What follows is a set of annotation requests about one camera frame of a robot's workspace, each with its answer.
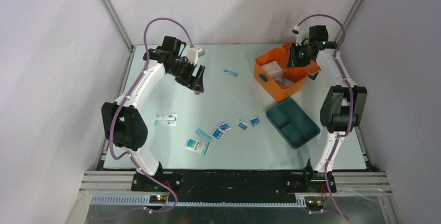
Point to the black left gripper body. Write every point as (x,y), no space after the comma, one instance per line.
(183,71)

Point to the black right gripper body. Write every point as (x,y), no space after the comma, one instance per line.
(299,55)

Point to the clear gauze pad packet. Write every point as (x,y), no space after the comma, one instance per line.
(273,69)

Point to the small teal tube packet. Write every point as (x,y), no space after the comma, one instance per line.
(235,74)

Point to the dark teal divider tray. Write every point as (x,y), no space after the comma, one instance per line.
(292,123)

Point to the teal white label packet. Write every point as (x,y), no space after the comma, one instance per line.
(197,146)

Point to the clear bag teal header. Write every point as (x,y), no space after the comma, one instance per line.
(284,83)

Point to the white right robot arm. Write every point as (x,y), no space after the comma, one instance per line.
(344,103)

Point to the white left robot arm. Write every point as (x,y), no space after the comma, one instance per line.
(124,126)

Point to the orange plastic medicine box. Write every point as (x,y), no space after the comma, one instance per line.
(297,75)

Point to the teal strip packet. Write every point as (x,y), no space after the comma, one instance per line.
(201,134)

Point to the blue white wipe sachet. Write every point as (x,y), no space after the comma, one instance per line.
(243,125)
(254,121)
(217,133)
(224,126)

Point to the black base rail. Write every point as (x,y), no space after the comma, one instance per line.
(234,186)

